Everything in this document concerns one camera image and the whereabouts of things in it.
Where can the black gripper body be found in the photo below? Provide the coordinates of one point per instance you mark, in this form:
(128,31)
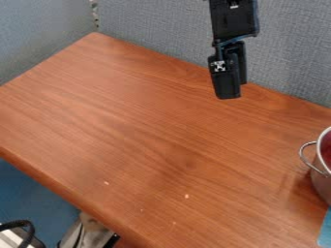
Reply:
(235,22)

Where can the metal table leg bracket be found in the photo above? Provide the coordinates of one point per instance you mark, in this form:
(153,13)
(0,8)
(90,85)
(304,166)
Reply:
(88,234)

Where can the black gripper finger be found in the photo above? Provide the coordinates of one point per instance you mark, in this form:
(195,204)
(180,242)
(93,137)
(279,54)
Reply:
(241,61)
(224,91)

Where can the red object in pot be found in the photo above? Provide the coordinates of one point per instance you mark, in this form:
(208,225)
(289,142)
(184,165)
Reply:
(325,149)

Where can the metal pot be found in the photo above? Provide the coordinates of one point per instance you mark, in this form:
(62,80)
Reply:
(319,172)

